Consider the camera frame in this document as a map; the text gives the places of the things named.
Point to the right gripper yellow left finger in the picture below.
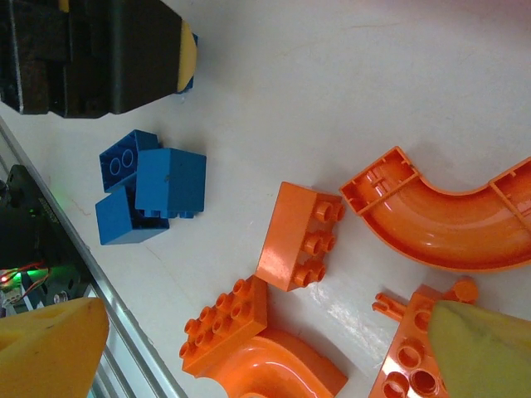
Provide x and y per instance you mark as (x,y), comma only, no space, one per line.
(45,356)

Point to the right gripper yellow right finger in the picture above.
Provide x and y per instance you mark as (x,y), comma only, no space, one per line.
(485,356)

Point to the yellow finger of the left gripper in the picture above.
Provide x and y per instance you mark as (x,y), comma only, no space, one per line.
(187,56)

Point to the large orange curved lego track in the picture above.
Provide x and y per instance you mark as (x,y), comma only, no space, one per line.
(448,232)

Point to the long orange lego plate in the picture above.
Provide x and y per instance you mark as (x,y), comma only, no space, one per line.
(408,352)

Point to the orange eight-stud lego brick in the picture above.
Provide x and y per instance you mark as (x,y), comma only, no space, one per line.
(220,331)

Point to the orange six-stud lego brick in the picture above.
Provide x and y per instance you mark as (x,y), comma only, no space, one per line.
(286,232)

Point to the small orange curved lego track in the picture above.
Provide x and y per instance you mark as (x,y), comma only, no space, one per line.
(282,365)

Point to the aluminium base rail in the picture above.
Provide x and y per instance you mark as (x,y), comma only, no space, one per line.
(124,336)

